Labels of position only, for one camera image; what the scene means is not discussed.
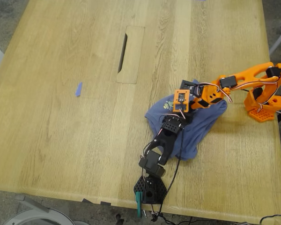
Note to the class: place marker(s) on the grey round chair base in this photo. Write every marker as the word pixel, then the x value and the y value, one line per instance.
pixel 37 215

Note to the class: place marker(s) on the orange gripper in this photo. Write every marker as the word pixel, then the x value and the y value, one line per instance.
pixel 189 116

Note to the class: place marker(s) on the blue tape strip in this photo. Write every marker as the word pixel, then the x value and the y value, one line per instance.
pixel 79 89

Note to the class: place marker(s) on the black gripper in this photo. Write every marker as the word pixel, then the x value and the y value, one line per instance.
pixel 194 91

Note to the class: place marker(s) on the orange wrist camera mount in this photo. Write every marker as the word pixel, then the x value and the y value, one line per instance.
pixel 181 100

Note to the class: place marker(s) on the green table clamp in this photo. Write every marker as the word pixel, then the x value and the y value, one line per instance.
pixel 138 204

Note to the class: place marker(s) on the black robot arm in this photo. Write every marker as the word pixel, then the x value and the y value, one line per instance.
pixel 166 140

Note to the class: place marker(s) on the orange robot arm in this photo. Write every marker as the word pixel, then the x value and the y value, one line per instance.
pixel 260 75

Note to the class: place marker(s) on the blue printed T-shirt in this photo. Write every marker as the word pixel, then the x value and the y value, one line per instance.
pixel 196 131

